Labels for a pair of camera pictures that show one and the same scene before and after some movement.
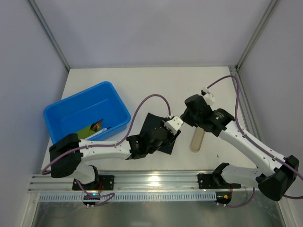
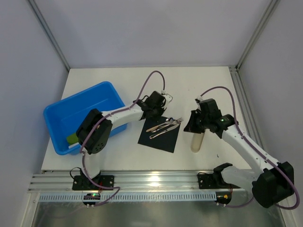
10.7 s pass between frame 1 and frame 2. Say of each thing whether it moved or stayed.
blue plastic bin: stayed
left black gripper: moved
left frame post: stayed
